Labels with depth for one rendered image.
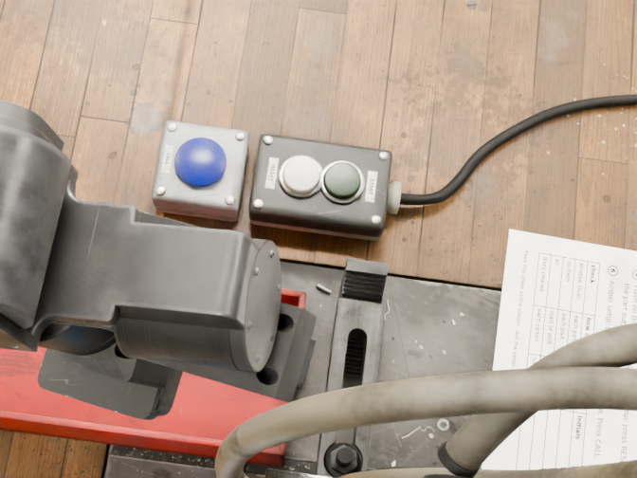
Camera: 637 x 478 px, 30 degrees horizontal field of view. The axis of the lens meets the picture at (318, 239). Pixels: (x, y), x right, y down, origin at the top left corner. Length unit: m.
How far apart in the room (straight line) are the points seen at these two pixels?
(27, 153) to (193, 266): 0.08
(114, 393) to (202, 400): 0.29
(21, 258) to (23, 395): 0.47
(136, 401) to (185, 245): 0.15
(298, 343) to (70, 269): 0.12
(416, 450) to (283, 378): 0.38
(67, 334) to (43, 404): 0.40
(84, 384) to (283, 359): 0.13
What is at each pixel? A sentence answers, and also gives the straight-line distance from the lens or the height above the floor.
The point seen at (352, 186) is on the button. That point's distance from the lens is 0.92.
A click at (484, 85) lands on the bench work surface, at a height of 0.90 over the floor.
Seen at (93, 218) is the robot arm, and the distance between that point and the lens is 0.50.
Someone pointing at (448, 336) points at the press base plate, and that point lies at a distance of 0.93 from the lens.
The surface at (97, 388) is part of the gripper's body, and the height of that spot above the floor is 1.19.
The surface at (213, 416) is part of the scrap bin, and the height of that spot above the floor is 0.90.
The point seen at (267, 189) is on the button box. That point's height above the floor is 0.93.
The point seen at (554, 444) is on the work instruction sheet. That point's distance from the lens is 0.93.
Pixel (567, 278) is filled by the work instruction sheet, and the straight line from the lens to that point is 0.96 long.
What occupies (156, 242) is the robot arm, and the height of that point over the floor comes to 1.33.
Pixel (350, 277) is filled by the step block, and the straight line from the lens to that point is 0.85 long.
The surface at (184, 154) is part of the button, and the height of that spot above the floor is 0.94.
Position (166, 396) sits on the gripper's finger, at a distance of 0.62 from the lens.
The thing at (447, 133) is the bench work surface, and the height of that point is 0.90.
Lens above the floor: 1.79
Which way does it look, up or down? 71 degrees down
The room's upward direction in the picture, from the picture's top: 9 degrees clockwise
